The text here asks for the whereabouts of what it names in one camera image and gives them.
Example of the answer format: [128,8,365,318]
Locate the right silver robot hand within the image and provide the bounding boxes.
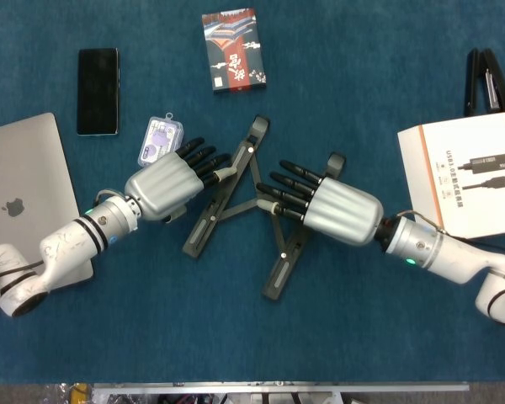
[255,159,384,246]

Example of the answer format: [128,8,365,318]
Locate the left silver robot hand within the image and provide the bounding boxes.
[124,136,237,223]

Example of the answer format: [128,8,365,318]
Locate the clear small plastic case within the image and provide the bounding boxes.
[136,111,185,169]

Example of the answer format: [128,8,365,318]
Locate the dark foldable laptop stand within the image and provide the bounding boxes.
[182,114,347,302]

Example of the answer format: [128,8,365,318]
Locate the silver closed laptop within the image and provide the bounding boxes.
[0,112,94,291]

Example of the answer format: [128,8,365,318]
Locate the black smartphone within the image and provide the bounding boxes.
[76,47,120,136]

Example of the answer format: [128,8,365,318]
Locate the dark patterned card box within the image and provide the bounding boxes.
[200,7,267,95]

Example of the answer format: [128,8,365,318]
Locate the teal felt table cloth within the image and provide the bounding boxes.
[0,0,505,385]

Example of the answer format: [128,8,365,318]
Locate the black stapler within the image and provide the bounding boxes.
[464,47,505,118]

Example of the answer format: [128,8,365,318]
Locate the crumpled clear plastic wrap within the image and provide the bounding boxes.
[40,383,72,404]

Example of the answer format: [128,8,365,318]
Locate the white USB cable box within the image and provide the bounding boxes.
[396,111,505,240]

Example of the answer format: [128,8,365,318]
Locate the aluminium frame rail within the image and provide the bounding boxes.
[91,380,470,395]

